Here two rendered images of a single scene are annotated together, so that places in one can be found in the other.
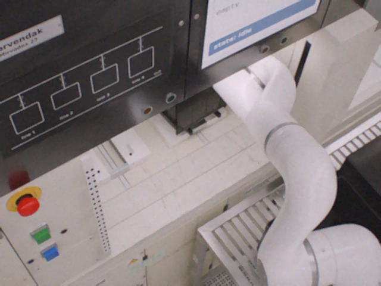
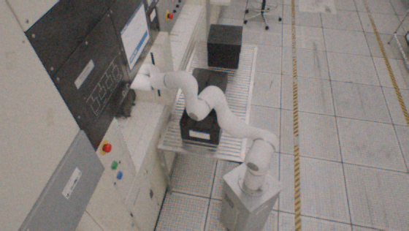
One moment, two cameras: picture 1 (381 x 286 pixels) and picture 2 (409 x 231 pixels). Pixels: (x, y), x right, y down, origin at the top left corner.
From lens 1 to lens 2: 0.56 m
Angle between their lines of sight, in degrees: 24
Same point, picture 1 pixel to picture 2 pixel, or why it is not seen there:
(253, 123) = (155, 82)
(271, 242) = (189, 104)
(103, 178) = not seen: hidden behind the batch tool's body
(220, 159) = (147, 118)
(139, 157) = not seen: hidden behind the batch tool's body
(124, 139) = not seen: hidden behind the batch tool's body
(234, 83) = (137, 80)
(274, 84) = (152, 69)
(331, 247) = (206, 94)
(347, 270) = (215, 98)
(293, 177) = (181, 82)
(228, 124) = (139, 107)
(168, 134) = (122, 123)
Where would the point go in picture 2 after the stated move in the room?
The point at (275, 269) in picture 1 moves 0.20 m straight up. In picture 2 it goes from (196, 110) to (195, 80)
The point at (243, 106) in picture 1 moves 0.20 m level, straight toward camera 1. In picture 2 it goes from (146, 85) to (161, 107)
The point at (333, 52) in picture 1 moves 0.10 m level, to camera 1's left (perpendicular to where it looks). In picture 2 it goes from (161, 49) to (147, 56)
